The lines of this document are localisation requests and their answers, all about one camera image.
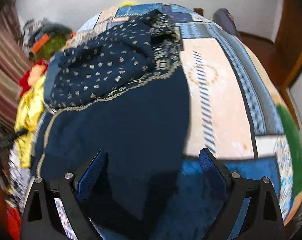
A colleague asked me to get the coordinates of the navy patterned hoodie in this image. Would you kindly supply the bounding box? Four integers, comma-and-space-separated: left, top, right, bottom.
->
32, 10, 190, 234

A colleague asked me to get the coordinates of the green cloth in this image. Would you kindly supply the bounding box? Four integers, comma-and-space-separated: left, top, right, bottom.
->
276, 105, 302, 198

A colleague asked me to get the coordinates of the yellow garment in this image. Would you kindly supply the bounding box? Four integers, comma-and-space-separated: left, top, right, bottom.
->
14, 75, 46, 168

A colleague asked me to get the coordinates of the blue patchwork bedspread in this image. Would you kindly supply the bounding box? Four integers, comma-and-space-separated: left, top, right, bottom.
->
53, 3, 302, 240

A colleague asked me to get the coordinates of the red plush toy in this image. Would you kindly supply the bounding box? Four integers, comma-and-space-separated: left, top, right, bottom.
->
18, 59, 49, 99

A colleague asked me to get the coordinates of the wooden door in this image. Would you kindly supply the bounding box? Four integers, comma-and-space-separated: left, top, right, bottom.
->
268, 0, 302, 93

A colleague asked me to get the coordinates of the grey backpack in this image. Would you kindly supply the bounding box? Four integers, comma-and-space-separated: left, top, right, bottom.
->
212, 8, 242, 40

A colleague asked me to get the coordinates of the yellow plush toy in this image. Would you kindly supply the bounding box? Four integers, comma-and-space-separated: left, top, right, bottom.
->
118, 0, 138, 7

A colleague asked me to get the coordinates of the wooden bed post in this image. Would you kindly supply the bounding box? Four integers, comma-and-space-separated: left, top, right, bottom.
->
193, 8, 204, 16

